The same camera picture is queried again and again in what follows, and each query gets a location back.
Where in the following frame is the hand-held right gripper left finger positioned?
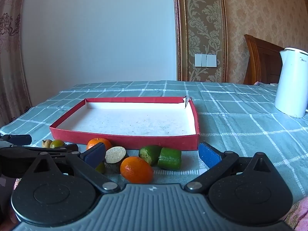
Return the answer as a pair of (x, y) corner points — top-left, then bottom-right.
(20, 142), (121, 194)

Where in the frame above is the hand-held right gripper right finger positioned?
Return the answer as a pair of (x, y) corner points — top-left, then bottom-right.
(184, 142), (289, 194)

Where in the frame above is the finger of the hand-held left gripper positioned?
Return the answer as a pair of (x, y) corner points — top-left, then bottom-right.
(0, 134), (32, 147)
(23, 144), (79, 155)

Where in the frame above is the green tomato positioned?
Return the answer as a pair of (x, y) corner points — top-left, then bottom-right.
(50, 140), (66, 149)
(95, 161), (106, 174)

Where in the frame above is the orange tangerine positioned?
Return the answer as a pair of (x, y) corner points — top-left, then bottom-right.
(86, 138), (113, 152)
(120, 156), (154, 184)

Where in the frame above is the pale round fruit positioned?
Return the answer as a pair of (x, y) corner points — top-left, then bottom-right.
(105, 146), (128, 174)

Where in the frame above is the green cucumber cylinder piece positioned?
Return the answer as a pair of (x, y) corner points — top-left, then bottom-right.
(157, 147), (182, 170)

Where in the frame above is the red cardboard box tray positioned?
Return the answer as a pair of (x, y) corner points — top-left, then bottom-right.
(49, 96), (201, 151)

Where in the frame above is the green cucumber end piece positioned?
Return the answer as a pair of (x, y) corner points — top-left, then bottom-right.
(139, 145), (162, 166)

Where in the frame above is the green checkered tablecloth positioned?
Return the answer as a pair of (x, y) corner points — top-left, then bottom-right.
(0, 80), (308, 205)

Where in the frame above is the patterned beige curtain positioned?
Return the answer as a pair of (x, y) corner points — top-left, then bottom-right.
(0, 0), (33, 128)

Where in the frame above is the white electric kettle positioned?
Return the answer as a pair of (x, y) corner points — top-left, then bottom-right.
(274, 47), (308, 118)

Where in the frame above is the white wall switch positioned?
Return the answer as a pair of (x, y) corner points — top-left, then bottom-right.
(194, 54), (217, 67)

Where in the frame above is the gold framed wall panel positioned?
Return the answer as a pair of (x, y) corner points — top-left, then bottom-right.
(173, 0), (228, 83)

